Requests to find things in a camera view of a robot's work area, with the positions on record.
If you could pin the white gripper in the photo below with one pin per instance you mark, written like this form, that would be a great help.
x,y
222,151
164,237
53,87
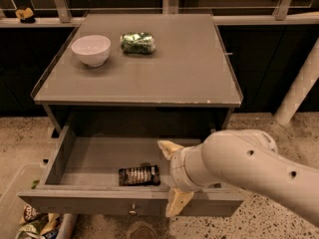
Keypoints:
x,y
178,168

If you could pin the black rxbar chocolate bar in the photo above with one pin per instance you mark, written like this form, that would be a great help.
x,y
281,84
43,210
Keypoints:
x,y
138,176

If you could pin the grey top drawer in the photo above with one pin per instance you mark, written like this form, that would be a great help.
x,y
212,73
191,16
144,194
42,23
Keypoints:
x,y
82,176

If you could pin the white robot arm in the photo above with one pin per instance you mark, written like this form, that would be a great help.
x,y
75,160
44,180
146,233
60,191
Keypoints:
x,y
247,159

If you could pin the metal drawer knob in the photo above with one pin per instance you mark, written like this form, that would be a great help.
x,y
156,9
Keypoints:
x,y
133,211

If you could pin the grey cabinet counter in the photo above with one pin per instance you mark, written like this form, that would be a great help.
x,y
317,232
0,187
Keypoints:
x,y
188,68

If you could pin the green crushed soda can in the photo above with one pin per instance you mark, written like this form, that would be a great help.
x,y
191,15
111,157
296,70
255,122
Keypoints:
x,y
138,43

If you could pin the white ceramic bowl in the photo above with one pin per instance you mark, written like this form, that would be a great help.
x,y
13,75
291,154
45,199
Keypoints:
x,y
92,50

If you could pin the snack bags in bin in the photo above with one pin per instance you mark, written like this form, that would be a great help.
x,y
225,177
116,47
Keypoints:
x,y
36,225

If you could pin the clear plastic snack bin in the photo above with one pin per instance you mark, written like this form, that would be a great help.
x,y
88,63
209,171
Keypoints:
x,y
12,206

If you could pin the small yellow black object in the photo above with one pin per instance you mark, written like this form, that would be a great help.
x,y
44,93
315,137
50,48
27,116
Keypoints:
x,y
25,15

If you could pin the metal window railing frame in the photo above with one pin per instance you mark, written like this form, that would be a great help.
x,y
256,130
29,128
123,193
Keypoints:
x,y
50,13

